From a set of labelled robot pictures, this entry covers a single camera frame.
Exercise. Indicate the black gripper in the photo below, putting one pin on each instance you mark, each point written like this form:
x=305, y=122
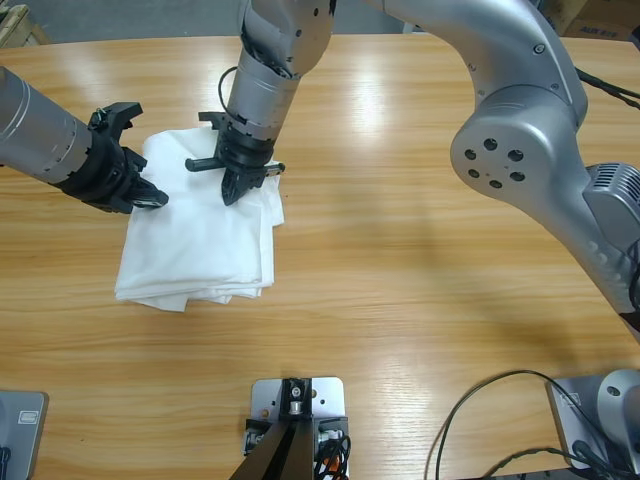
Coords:
x=245, y=150
x=105, y=175

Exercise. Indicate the white T-shirt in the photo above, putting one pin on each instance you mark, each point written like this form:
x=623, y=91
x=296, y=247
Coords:
x=200, y=250

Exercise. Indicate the wooden pallet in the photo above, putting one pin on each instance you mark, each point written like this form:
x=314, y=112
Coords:
x=20, y=27

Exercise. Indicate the brown cardboard box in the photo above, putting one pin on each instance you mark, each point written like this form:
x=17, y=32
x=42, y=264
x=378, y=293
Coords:
x=600, y=20

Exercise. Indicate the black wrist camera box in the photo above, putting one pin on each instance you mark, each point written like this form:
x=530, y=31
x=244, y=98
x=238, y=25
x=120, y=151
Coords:
x=117, y=112
x=210, y=120

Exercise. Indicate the white block with dark post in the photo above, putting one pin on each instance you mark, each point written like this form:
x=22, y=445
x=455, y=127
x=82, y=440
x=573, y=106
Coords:
x=327, y=395

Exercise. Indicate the grey base plate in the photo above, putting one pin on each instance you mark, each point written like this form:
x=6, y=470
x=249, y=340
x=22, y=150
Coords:
x=22, y=435
x=570, y=415

